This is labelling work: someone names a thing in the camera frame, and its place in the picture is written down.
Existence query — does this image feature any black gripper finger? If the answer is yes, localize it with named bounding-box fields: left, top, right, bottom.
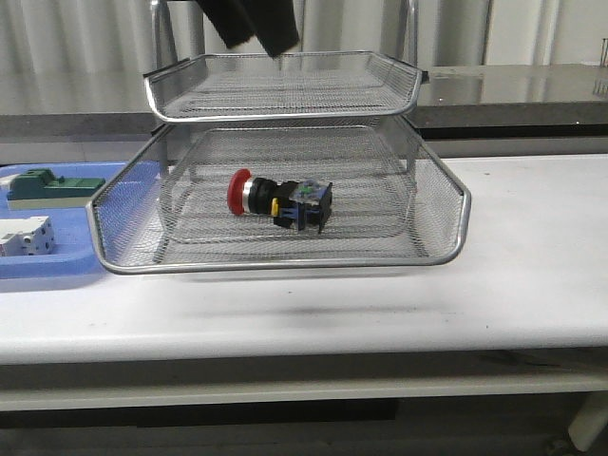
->
left=241, top=0, right=300, bottom=58
left=197, top=0, right=255, bottom=48

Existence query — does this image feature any mesh tray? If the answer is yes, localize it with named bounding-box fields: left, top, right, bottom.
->
left=159, top=180, right=419, bottom=246
left=143, top=50, right=423, bottom=124
left=86, top=116, right=471, bottom=275

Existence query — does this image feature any red emergency stop button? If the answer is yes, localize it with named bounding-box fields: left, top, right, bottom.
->
left=227, top=168, right=333, bottom=234

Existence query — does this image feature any green terminal block module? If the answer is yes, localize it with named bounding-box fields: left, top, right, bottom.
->
left=7, top=168, right=105, bottom=210

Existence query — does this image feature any blue plastic tray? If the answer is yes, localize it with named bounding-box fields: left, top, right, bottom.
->
left=0, top=161, right=162, bottom=280

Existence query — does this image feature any white circuit breaker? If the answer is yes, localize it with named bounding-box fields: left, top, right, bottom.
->
left=0, top=216, right=56, bottom=257

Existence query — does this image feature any white table leg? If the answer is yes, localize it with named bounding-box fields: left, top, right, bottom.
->
left=567, top=391, right=608, bottom=451

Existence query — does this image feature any grey metal rack frame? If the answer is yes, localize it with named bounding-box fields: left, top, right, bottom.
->
left=137, top=1, right=429, bottom=182

